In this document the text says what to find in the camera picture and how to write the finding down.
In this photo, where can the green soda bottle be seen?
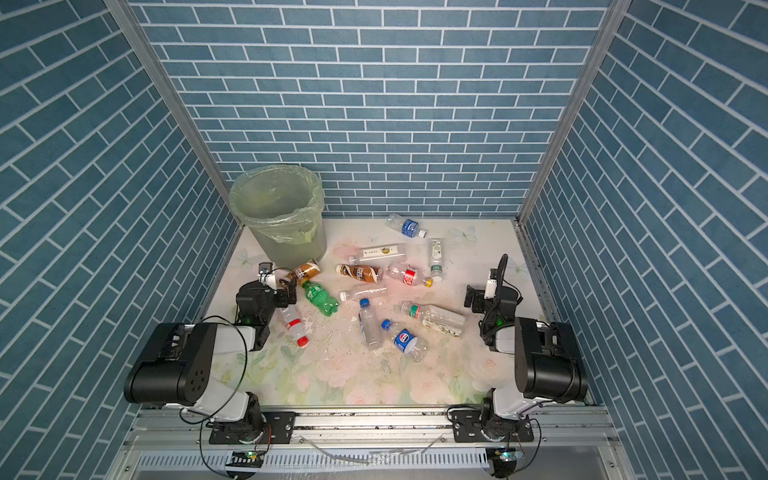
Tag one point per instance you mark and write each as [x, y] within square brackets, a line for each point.
[318, 296]

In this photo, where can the clear bottle red label yellow cap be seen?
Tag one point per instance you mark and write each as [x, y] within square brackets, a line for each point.
[408, 275]

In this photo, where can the clear bottle blue cap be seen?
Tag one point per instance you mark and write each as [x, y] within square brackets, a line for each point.
[370, 325]

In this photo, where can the clear bottle green cap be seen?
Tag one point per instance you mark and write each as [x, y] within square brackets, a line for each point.
[436, 259]

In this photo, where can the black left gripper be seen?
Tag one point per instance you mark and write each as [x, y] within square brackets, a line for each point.
[285, 293]

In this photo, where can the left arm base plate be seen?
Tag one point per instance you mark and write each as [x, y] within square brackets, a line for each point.
[274, 427]

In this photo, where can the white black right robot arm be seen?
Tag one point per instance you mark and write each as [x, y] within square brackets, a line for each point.
[547, 364]

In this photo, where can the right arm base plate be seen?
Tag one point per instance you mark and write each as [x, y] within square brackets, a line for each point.
[471, 425]

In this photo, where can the large clear bottle green label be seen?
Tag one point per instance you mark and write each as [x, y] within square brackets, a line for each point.
[435, 318]

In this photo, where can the brown coffee bottle near bin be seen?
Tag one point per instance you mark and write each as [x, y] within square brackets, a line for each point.
[302, 273]

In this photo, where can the square clear tea bottle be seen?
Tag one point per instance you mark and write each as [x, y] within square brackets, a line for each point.
[381, 253]

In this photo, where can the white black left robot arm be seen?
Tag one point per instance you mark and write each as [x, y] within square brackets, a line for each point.
[175, 368]

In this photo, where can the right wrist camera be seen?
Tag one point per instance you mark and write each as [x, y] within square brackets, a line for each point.
[491, 284]

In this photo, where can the mesh bin with green bag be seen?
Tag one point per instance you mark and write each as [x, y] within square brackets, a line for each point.
[282, 205]

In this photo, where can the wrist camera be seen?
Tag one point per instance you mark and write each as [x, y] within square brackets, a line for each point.
[491, 284]
[267, 275]

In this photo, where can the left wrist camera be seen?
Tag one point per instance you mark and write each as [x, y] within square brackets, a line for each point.
[267, 275]

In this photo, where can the Pepsi bottle blue label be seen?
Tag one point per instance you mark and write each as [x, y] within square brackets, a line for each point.
[405, 340]

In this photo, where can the brown Nescafe coffee bottle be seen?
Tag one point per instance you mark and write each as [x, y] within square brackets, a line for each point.
[362, 273]

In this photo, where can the blue label Pocari bottle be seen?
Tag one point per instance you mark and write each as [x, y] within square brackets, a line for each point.
[407, 227]

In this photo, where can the crushed clear bottle white cap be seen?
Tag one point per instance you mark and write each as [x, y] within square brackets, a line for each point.
[359, 292]

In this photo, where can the aluminium mounting rail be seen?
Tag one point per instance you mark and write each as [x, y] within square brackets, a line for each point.
[417, 426]

